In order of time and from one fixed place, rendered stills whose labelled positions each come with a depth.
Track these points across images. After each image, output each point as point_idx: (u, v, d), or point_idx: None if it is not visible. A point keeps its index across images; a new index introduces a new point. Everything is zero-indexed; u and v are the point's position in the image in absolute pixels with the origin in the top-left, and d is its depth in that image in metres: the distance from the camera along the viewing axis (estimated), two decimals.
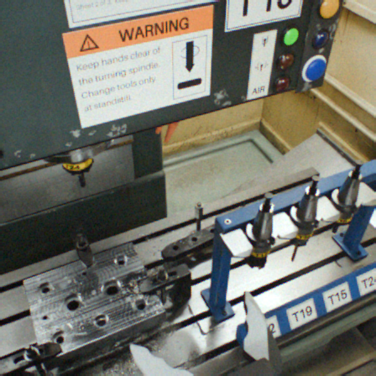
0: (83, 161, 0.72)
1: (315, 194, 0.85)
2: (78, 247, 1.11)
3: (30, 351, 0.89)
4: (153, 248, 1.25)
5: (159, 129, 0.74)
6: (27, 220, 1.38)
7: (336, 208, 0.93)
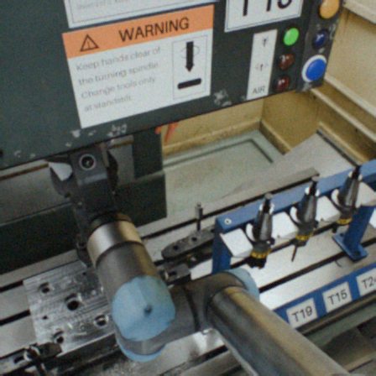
0: None
1: (315, 195, 0.86)
2: (78, 247, 1.11)
3: (30, 351, 0.89)
4: (153, 248, 1.25)
5: (159, 129, 0.74)
6: (27, 220, 1.38)
7: (336, 208, 0.93)
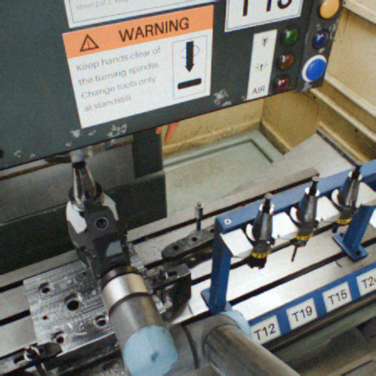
0: None
1: (315, 195, 0.86)
2: (78, 247, 1.11)
3: (30, 351, 0.89)
4: (153, 248, 1.25)
5: (159, 129, 0.74)
6: (27, 220, 1.38)
7: (336, 208, 0.93)
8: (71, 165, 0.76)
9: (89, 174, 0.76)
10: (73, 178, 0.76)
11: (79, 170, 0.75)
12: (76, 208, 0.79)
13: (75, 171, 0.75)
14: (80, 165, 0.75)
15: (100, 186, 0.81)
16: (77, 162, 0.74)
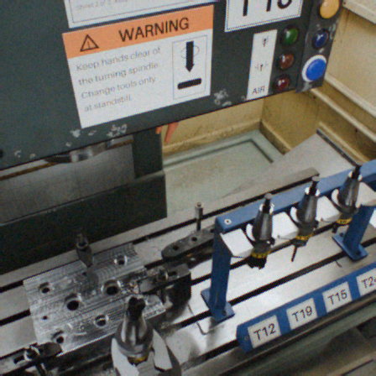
0: (143, 355, 0.73)
1: (315, 195, 0.86)
2: (78, 247, 1.11)
3: (30, 351, 0.89)
4: (153, 248, 1.25)
5: (159, 129, 0.74)
6: (27, 220, 1.38)
7: (336, 208, 0.93)
8: (125, 314, 0.67)
9: (143, 322, 0.68)
10: (125, 326, 0.68)
11: (134, 321, 0.66)
12: (124, 353, 0.71)
13: (129, 321, 0.66)
14: (136, 315, 0.66)
15: (150, 326, 0.73)
16: (133, 314, 0.65)
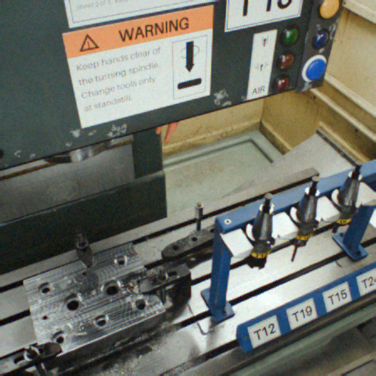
0: None
1: (315, 195, 0.86)
2: (78, 247, 1.11)
3: (30, 351, 0.89)
4: (153, 248, 1.25)
5: (159, 129, 0.74)
6: (27, 220, 1.38)
7: (336, 208, 0.93)
8: None
9: None
10: None
11: None
12: None
13: None
14: None
15: None
16: None
